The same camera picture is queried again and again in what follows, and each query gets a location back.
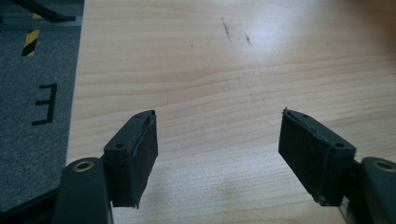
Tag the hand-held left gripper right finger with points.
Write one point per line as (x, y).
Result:
(311, 155)

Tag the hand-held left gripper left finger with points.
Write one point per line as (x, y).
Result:
(134, 161)

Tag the black metal stand leg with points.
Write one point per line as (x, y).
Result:
(46, 13)

